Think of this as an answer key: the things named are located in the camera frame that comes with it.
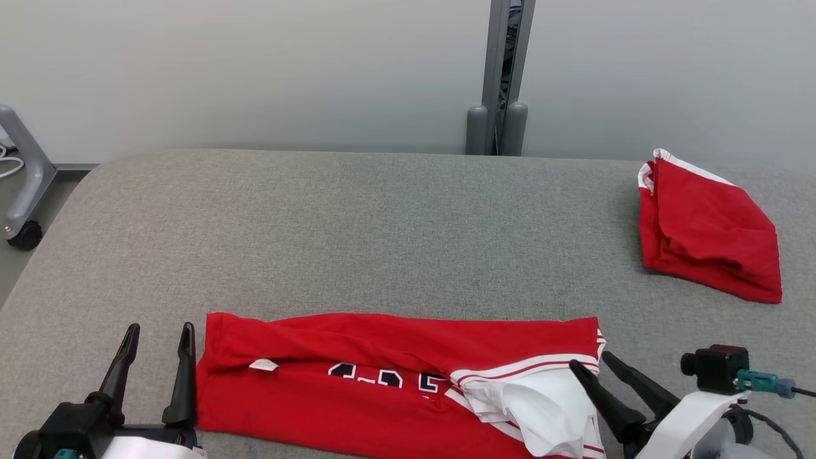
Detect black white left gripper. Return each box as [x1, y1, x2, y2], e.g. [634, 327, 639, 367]
[13, 322, 208, 459]

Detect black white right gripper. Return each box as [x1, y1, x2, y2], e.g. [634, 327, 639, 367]
[569, 351, 756, 459]

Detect red shorts with white stripe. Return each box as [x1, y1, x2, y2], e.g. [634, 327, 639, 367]
[637, 149, 783, 304]

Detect red basketball jersey white trim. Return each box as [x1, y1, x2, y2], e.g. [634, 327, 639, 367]
[194, 311, 606, 459]

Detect grey cart leg with caster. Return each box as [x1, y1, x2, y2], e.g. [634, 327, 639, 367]
[0, 104, 58, 251]

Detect teal right camera connector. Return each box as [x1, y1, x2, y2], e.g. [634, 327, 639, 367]
[733, 370, 796, 400]

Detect black looped gripper cable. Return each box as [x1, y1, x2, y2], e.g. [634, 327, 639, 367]
[739, 408, 807, 459]

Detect white floor cable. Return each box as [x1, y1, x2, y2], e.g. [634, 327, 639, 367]
[0, 145, 25, 179]

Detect grey cylindrical post foot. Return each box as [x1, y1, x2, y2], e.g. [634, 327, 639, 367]
[465, 105, 489, 156]
[502, 102, 528, 156]

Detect grey metal partition post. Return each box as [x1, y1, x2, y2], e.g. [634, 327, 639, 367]
[481, 0, 536, 156]

